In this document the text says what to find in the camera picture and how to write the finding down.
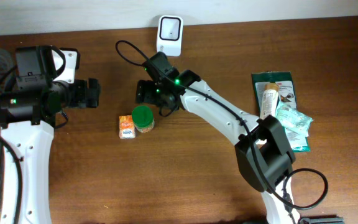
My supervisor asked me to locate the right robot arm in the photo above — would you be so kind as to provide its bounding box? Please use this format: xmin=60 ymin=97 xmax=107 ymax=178
xmin=136 ymin=52 xmax=344 ymax=223

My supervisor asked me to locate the white barcode scanner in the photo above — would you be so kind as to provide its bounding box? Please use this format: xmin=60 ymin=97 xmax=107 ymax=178
xmin=156 ymin=15 xmax=183 ymax=57

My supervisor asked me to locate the orange tissue packet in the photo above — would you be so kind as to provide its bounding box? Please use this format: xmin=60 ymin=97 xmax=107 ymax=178
xmin=119 ymin=115 xmax=135 ymax=139

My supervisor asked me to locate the green-lid jar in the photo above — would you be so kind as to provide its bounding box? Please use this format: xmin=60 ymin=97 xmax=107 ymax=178
xmin=132 ymin=105 xmax=155 ymax=133

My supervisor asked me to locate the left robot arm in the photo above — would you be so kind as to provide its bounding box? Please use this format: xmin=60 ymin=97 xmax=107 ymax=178
xmin=0 ymin=45 xmax=101 ymax=223

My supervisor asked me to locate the white tube tan cap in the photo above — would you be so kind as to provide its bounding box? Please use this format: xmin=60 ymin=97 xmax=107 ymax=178
xmin=260 ymin=83 xmax=279 ymax=119

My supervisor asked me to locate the mint green plastic packet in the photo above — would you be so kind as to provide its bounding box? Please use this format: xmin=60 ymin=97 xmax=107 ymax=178
xmin=276 ymin=103 xmax=313 ymax=137

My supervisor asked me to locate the green 3M gloves package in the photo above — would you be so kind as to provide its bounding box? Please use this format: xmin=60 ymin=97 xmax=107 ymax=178
xmin=251 ymin=72 xmax=310 ymax=152

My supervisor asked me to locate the right black cable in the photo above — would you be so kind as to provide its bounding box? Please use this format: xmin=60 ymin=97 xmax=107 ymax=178
xmin=114 ymin=39 xmax=329 ymax=224

